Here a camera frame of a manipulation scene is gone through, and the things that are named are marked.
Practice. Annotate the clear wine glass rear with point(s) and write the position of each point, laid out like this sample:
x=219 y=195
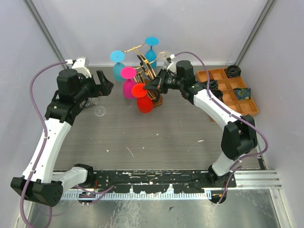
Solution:
x=162 y=55

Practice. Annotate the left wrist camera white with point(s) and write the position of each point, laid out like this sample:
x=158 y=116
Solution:
x=80 y=65

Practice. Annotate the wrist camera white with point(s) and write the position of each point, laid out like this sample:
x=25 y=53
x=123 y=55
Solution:
x=169 y=65
x=80 y=65

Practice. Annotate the clear wine glass front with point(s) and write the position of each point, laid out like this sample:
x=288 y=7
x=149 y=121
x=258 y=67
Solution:
x=99 y=110

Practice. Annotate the dark rolled tie left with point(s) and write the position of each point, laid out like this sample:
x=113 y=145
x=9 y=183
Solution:
x=213 y=85

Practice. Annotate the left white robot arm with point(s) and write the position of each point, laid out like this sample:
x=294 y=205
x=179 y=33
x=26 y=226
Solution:
x=37 y=183

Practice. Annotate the gold wire wine glass rack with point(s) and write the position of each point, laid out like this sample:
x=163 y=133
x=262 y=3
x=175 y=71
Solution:
x=144 y=72

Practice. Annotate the wooden compartment tray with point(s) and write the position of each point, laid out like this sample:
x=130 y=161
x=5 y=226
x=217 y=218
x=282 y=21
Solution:
x=226 y=85

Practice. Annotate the striped black white cloth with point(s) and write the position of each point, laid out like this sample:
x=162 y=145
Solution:
x=87 y=103

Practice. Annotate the clear wine glass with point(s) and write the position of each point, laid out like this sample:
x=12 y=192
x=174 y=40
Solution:
x=99 y=110
x=162 y=55

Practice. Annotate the pink wine glass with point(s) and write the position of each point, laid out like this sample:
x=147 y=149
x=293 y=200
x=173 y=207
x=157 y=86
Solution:
x=128 y=73

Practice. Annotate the blue patterned folded tie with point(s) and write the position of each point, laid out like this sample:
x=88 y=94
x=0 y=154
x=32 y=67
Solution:
x=243 y=93

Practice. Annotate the dark rolled tie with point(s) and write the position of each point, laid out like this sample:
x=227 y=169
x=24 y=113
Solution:
x=218 y=94
x=213 y=85

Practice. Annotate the blue wine glass rear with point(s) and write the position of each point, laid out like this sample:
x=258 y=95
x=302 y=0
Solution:
x=151 y=55

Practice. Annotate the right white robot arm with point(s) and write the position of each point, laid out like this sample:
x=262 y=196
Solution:
x=239 y=136

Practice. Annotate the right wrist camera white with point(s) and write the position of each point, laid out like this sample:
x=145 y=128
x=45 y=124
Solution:
x=169 y=65

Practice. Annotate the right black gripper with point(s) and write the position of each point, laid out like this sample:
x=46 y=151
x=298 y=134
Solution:
x=158 y=83

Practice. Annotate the dark rolled tie right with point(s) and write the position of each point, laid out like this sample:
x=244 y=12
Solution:
x=218 y=94

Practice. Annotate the white slotted cable duct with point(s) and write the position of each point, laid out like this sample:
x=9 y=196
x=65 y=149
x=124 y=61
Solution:
x=169 y=195

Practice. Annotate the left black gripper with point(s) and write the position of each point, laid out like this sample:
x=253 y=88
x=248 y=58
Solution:
x=105 y=88

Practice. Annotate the light blue wine glass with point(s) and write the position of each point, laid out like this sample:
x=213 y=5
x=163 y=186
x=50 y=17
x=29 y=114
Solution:
x=117 y=56

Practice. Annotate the red wine glass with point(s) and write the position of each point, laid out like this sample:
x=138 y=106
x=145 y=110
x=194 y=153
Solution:
x=144 y=102

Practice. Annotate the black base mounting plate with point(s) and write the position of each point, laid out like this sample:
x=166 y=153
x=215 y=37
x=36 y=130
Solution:
x=157 y=181

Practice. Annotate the black rolled tie rear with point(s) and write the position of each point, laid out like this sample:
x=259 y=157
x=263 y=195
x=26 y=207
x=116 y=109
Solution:
x=233 y=71

